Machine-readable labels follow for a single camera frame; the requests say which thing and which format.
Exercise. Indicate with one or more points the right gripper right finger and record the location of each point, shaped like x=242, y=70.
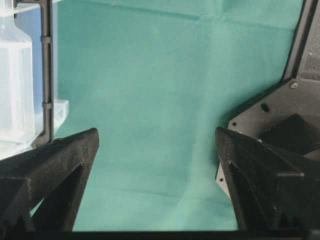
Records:
x=270, y=188

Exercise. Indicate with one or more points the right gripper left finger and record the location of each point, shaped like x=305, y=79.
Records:
x=42, y=189

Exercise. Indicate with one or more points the clear plastic storage case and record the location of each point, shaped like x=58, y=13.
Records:
x=20, y=128

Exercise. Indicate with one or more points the blue liner in case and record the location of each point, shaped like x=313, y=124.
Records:
x=29, y=21

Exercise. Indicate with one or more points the green table cloth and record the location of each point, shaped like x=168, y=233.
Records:
x=156, y=78

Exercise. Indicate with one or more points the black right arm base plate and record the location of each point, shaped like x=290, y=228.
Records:
x=288, y=117

